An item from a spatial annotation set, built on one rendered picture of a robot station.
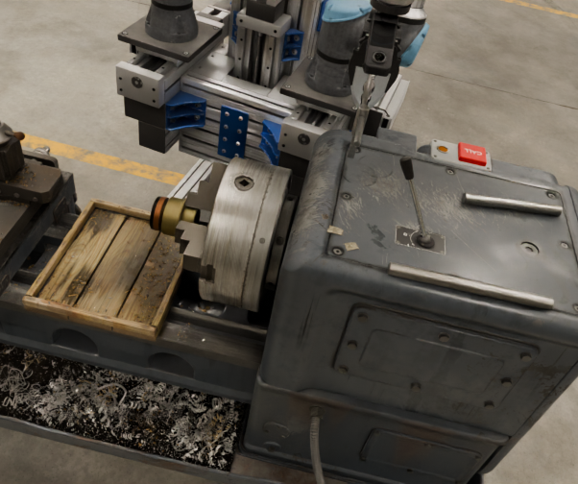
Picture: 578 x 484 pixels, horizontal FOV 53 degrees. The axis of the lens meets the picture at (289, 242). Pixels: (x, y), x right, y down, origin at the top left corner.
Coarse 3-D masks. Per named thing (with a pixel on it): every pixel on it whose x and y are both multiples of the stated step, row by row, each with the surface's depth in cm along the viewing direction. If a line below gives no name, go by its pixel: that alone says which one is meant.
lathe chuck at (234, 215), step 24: (240, 168) 116; (264, 168) 118; (240, 192) 112; (264, 192) 112; (216, 216) 110; (240, 216) 110; (216, 240) 110; (240, 240) 110; (216, 264) 112; (240, 264) 111; (216, 288) 115; (240, 288) 114
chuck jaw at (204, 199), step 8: (216, 168) 122; (224, 168) 122; (216, 176) 123; (200, 184) 123; (208, 184) 123; (216, 184) 123; (192, 192) 124; (200, 192) 123; (208, 192) 123; (216, 192) 123; (192, 200) 123; (200, 200) 123; (208, 200) 123; (200, 208) 124; (208, 208) 123
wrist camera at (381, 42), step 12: (372, 24) 101; (384, 24) 101; (396, 24) 101; (372, 36) 100; (384, 36) 100; (372, 48) 99; (384, 48) 99; (372, 60) 98; (384, 60) 98; (372, 72) 99; (384, 72) 99
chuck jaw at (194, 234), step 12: (180, 228) 120; (192, 228) 121; (204, 228) 122; (180, 240) 122; (192, 240) 118; (204, 240) 118; (180, 252) 120; (192, 252) 115; (192, 264) 115; (204, 276) 114
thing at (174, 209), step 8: (160, 200) 124; (168, 200) 123; (176, 200) 124; (184, 200) 124; (152, 208) 122; (160, 208) 122; (168, 208) 122; (176, 208) 122; (184, 208) 124; (192, 208) 124; (152, 216) 123; (160, 216) 123; (168, 216) 122; (176, 216) 122; (184, 216) 123; (192, 216) 123; (152, 224) 123; (160, 224) 123; (168, 224) 122; (176, 224) 122; (168, 232) 124
